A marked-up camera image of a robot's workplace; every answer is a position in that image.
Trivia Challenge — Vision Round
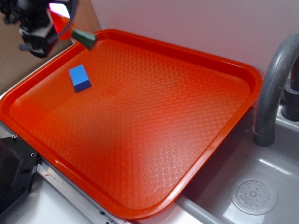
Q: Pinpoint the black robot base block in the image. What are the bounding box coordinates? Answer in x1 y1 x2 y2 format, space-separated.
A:
0 134 40 217

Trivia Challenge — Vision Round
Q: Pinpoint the red plastic serving tray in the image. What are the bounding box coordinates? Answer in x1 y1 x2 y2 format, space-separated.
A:
0 30 262 220

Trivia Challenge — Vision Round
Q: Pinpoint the grey curved toy faucet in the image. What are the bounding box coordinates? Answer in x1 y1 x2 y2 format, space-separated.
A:
253 34 299 147

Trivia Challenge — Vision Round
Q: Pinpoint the round grey sink drain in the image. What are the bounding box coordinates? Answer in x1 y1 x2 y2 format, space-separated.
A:
230 176 278 216

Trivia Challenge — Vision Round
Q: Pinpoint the orange toy carrot green stem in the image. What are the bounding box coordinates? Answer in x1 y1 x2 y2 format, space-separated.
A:
47 9 98 50

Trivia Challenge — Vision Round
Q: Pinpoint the aluminium rail with ruler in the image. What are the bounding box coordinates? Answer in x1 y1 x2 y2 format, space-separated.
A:
0 121 131 224

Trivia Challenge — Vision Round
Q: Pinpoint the blue rectangular block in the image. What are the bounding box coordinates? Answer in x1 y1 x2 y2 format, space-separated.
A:
69 64 92 92

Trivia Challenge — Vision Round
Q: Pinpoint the grey toy sink basin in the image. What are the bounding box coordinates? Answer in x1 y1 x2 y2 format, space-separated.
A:
177 110 299 224

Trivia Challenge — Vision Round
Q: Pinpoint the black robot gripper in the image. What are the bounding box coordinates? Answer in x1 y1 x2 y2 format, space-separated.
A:
0 0 78 58

